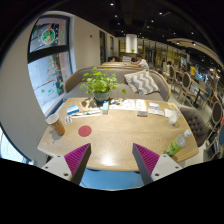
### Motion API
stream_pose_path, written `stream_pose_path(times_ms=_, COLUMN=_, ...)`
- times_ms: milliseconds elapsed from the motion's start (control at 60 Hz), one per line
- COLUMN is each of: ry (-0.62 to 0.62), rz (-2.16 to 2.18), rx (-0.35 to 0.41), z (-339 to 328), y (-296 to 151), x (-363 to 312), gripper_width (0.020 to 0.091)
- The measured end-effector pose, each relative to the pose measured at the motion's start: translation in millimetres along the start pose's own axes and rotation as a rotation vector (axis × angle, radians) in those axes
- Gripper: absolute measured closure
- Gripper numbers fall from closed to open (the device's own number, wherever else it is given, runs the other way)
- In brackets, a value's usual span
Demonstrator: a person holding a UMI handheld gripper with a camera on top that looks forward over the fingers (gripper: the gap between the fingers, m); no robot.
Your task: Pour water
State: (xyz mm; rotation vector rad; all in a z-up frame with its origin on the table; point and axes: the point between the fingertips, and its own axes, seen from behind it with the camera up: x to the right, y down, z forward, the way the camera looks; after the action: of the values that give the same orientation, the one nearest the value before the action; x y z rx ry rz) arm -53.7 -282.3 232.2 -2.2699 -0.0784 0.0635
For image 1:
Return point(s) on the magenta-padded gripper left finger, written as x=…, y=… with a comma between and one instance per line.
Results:
x=58, y=166

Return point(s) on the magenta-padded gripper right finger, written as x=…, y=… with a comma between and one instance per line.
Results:
x=164, y=165

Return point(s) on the brown paper cup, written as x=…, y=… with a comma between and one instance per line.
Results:
x=57, y=125

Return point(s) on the flat round red coaster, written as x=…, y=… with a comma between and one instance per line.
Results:
x=85, y=131

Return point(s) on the pill blister pack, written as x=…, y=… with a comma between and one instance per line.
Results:
x=68, y=120

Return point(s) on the clear plastic cup with straw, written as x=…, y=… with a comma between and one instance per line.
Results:
x=174, y=117

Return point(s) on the grey tufted chair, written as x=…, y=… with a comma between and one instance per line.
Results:
x=195, y=124

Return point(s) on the white paper napkin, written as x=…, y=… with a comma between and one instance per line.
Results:
x=167, y=113

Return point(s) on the blue and white card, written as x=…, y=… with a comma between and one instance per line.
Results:
x=72, y=109

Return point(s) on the white rectangular box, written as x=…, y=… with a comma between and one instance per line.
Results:
x=141, y=106

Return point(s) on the printed white leaflet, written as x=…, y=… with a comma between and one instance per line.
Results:
x=125, y=105

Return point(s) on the small light blue box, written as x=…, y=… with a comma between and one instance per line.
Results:
x=105, y=107

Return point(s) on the grey curved sofa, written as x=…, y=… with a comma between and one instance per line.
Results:
x=78, y=87

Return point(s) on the grey chevron pillow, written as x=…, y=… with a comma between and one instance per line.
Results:
x=142, y=82

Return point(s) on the group of dining chairs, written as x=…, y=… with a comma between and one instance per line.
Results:
x=186, y=81

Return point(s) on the green potted plant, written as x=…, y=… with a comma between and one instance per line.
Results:
x=99, y=83

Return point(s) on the window with festive decals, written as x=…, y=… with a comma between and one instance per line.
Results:
x=50, y=73

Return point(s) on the person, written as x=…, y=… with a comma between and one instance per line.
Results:
x=142, y=62
x=192, y=71

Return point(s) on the group of ceiling lights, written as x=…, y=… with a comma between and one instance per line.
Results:
x=160, y=13

